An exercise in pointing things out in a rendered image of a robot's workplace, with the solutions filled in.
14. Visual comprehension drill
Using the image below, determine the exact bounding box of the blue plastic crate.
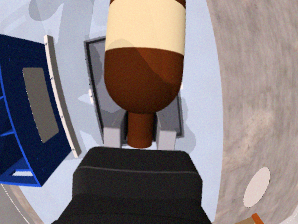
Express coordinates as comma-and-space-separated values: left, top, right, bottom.
0, 34, 72, 187

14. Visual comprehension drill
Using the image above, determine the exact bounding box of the brown bottle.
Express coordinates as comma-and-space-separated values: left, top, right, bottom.
104, 0, 186, 149

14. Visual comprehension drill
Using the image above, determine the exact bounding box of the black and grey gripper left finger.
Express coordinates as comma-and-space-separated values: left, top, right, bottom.
103, 109, 128, 148

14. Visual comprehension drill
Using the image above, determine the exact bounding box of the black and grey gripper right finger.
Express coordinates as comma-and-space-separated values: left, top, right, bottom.
152, 111, 177, 150

